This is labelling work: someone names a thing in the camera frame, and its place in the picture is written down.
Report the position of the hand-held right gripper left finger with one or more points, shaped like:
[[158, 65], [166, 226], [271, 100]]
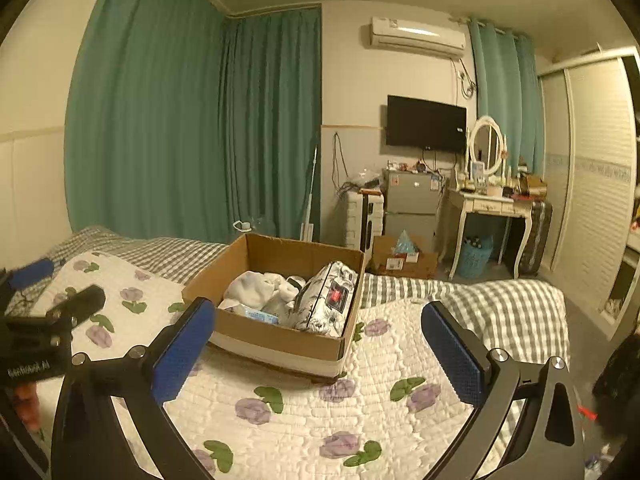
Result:
[[182, 350]]

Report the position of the white mop pole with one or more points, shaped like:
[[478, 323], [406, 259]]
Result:
[[311, 200]]

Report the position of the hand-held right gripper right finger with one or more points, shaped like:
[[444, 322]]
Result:
[[452, 355]]

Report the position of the cardboard box on floor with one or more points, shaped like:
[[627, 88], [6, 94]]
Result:
[[400, 266]]

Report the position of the blue plastic basket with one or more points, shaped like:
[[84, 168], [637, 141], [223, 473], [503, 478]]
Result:
[[475, 260]]

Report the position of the blue tissue pack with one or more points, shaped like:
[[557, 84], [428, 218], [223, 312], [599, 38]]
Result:
[[257, 316]]

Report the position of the dark suitcase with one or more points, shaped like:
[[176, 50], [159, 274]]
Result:
[[534, 237]]

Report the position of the white sock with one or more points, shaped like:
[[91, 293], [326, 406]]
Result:
[[285, 294]]

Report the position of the teal bag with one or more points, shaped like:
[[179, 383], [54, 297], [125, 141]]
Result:
[[406, 244]]

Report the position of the grey small fridge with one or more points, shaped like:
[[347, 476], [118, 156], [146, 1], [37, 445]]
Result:
[[412, 195]]

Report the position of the person's left hand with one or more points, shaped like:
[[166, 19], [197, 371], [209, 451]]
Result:
[[26, 407]]

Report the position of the white louvred wardrobe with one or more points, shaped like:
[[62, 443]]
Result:
[[595, 175]]

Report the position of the clear plastic bag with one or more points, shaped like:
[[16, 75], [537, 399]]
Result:
[[366, 177]]

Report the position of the brown boxes on vanity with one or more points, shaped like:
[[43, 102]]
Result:
[[531, 184]]

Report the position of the oval vanity mirror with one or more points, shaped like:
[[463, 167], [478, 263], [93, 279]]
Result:
[[486, 144]]

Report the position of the wide teal curtain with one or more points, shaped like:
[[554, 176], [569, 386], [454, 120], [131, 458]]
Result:
[[150, 110]]

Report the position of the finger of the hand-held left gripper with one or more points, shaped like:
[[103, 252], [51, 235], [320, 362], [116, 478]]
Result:
[[32, 271], [82, 302]]

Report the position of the white air conditioner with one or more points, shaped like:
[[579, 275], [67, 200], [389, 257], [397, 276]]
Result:
[[417, 35]]

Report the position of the printed plastic pack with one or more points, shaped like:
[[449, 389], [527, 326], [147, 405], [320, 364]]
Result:
[[327, 300]]

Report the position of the cardboard box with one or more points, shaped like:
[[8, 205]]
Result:
[[400, 266], [280, 347]]

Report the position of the dark sock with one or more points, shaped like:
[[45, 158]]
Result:
[[297, 282]]

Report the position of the white drawer unit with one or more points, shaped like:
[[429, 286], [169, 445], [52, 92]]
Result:
[[361, 220]]

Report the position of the white vanity table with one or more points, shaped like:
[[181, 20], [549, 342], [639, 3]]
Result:
[[487, 206]]

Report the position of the black wall television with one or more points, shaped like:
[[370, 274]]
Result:
[[425, 122]]

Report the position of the white and blue socks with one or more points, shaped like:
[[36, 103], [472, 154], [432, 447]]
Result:
[[245, 287]]

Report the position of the dark cloth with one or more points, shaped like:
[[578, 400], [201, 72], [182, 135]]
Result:
[[617, 380]]

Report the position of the narrow teal curtain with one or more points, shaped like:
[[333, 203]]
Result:
[[505, 90]]

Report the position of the teal corner curtain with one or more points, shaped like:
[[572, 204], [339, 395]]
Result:
[[272, 125]]

